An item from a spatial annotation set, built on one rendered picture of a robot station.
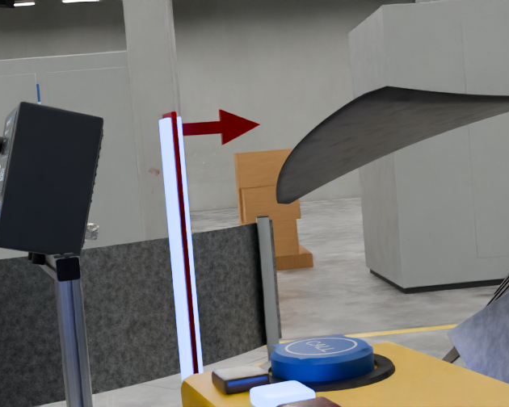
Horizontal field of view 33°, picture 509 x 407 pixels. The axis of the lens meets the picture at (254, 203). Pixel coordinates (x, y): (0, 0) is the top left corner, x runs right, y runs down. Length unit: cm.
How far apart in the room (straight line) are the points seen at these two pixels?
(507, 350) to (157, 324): 188
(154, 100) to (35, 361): 274
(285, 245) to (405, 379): 843
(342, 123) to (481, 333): 22
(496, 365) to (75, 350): 59
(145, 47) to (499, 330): 433
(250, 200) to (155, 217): 386
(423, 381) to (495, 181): 665
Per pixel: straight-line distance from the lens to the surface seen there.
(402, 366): 34
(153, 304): 248
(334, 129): 58
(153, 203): 488
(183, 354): 58
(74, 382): 111
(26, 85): 672
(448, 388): 31
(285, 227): 873
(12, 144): 113
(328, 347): 34
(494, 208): 697
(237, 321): 270
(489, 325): 70
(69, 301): 110
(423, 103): 56
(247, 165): 866
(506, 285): 87
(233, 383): 32
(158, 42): 492
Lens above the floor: 116
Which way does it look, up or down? 3 degrees down
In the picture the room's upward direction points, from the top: 5 degrees counter-clockwise
